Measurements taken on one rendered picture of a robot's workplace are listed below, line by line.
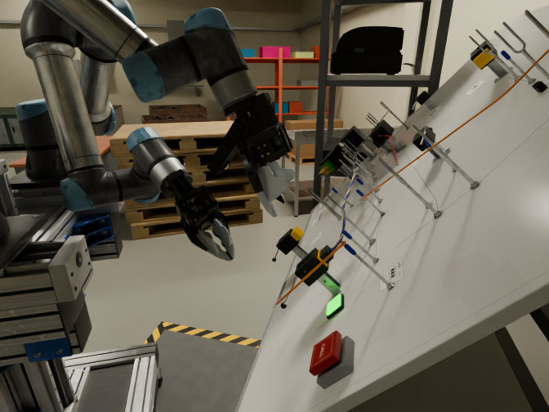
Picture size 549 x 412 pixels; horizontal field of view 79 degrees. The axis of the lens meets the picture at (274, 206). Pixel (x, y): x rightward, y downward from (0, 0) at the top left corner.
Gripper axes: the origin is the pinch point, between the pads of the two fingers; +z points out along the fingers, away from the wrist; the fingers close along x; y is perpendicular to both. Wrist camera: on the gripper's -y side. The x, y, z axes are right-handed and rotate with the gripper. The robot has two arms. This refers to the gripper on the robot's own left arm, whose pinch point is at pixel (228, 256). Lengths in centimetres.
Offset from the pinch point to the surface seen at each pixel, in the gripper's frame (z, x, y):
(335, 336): 23.3, 1.2, 20.2
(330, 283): 17.7, 11.9, 4.8
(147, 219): -130, 6, -235
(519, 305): 30, 11, 40
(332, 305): 20.9, 8.3, 7.9
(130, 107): -620, 154, -639
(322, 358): 24.2, -2.2, 20.3
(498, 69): 5, 76, 19
